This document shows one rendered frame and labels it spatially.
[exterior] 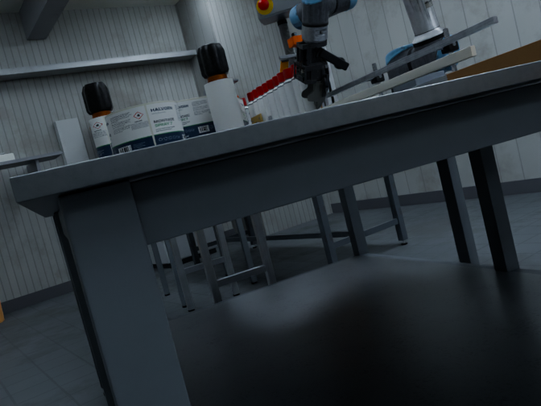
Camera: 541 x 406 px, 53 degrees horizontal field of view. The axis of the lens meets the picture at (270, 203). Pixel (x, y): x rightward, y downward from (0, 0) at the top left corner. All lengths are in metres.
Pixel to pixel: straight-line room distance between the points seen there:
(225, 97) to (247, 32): 5.17
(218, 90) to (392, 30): 4.40
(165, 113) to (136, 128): 0.09
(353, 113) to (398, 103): 0.05
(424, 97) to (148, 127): 0.98
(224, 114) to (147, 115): 0.25
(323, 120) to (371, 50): 5.60
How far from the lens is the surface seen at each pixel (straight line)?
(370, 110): 0.54
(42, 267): 6.23
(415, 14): 1.96
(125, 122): 1.47
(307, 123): 0.51
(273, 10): 1.98
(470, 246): 2.57
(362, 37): 6.19
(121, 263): 0.48
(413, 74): 1.26
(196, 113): 1.82
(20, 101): 6.39
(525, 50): 0.93
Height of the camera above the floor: 0.79
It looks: 4 degrees down
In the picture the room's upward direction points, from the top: 14 degrees counter-clockwise
